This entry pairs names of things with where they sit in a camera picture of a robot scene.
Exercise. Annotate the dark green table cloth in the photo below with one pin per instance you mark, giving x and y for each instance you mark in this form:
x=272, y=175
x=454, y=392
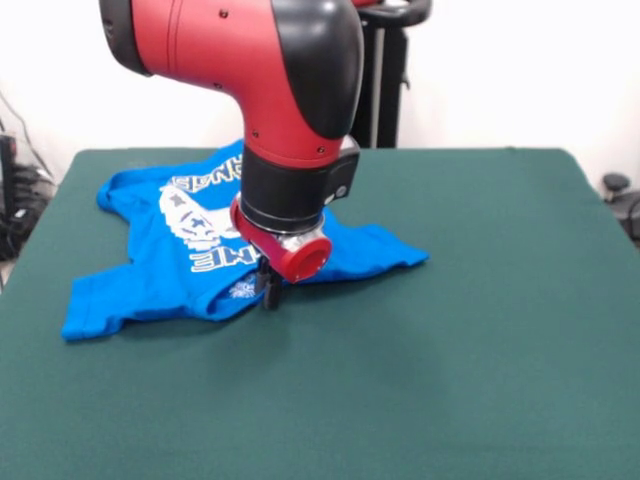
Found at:
x=350, y=400

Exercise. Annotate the black electronics box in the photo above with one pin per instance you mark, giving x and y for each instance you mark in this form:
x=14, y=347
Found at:
x=7, y=175

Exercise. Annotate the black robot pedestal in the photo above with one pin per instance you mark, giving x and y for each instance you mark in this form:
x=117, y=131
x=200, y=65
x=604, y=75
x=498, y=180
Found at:
x=385, y=75

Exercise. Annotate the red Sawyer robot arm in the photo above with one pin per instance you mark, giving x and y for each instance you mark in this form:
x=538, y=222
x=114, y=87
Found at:
x=250, y=75

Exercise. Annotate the blue printed t-shirt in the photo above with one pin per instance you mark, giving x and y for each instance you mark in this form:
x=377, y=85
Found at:
x=150, y=280

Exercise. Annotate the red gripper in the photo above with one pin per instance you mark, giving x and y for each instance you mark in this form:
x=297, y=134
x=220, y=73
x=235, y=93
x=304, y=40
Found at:
x=295, y=260

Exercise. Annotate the black chair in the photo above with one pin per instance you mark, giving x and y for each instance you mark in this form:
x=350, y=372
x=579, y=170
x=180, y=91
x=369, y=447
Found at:
x=622, y=195

